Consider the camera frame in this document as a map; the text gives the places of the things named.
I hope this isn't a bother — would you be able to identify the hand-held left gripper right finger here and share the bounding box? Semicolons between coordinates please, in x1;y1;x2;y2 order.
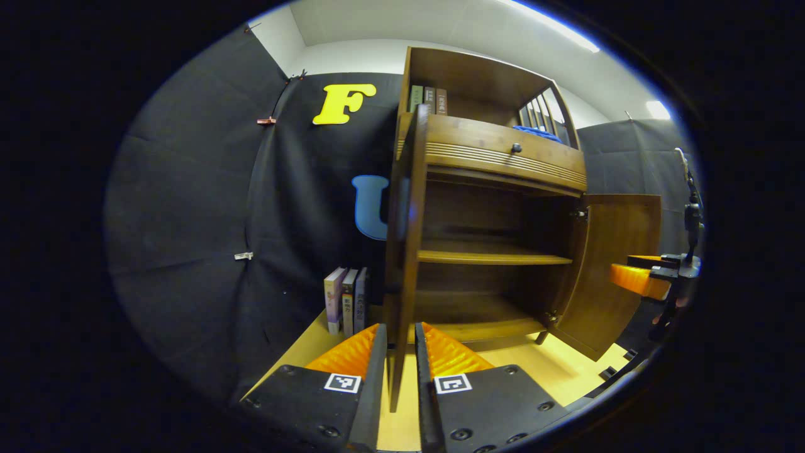
414;322;570;453

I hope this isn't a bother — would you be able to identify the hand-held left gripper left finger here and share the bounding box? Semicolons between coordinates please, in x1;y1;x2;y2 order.
236;323;389;453

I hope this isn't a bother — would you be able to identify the wooden shoe cabinet door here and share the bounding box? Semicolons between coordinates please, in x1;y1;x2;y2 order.
553;194;663;362
382;104;431;414

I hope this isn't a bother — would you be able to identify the wooden double-door shoe cabinet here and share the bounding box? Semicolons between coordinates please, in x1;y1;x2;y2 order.
396;46;589;353

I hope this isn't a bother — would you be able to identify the wooden inner cabinet shelf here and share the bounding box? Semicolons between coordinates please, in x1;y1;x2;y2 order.
417;239;574;266

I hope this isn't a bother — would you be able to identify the wooden cabinet drawer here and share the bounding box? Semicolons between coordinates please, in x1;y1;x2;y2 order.
396;113;589;194

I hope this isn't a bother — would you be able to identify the black backdrop cloth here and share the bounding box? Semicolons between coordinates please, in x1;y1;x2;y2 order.
104;25;409;403
575;118;699;353

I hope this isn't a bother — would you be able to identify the dark spine book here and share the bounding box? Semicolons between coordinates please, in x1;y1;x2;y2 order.
341;269;358;337

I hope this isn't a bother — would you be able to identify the purple spine book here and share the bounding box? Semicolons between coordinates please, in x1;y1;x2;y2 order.
354;267;369;334

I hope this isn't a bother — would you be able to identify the pale purple book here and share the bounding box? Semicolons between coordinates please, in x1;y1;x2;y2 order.
324;267;347;335

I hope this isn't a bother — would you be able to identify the blue cloth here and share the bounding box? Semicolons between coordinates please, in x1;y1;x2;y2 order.
513;125;564;144

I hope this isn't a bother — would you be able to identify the thin pale cable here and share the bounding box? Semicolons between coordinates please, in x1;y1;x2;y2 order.
674;147;700;196

